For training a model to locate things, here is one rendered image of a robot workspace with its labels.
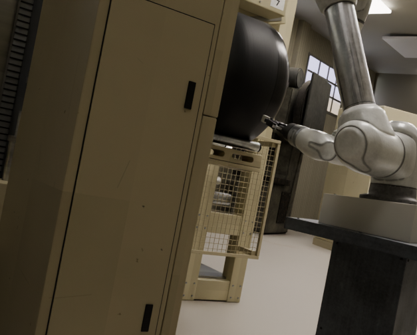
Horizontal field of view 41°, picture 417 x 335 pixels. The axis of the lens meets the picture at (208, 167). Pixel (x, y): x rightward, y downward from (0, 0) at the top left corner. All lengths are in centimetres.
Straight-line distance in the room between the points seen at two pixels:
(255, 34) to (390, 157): 93
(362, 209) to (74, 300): 94
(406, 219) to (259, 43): 103
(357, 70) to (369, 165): 32
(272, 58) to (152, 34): 106
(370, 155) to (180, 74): 62
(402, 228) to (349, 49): 60
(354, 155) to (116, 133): 72
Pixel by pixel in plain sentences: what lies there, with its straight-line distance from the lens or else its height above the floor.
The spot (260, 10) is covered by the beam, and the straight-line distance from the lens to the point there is 310.
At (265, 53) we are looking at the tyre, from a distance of 245.
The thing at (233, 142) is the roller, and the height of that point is 89.
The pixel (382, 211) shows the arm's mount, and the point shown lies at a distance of 186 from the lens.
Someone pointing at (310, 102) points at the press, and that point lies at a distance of 819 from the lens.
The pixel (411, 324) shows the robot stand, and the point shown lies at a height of 38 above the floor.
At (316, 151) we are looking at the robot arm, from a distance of 209.
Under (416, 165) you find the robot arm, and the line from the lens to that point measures 197.
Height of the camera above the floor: 75
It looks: level
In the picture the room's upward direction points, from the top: 11 degrees clockwise
